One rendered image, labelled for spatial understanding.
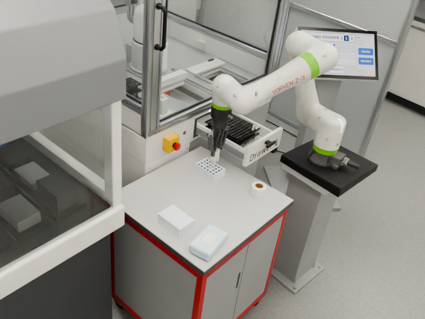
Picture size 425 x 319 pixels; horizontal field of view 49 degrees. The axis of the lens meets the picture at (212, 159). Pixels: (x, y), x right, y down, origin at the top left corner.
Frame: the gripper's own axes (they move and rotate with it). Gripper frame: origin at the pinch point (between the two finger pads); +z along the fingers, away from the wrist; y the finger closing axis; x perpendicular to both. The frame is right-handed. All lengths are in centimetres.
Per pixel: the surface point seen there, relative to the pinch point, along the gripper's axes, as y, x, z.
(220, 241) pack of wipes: -32.4, -34.4, 8.2
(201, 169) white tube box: -3.2, 4.5, 9.4
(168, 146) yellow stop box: -12.1, 18.7, 0.3
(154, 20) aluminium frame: -20, 22, -60
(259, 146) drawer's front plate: 20.6, -9.7, -1.5
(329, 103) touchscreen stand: 121, 8, 15
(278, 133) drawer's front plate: 36.3, -9.1, -2.7
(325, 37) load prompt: 115, 20, -27
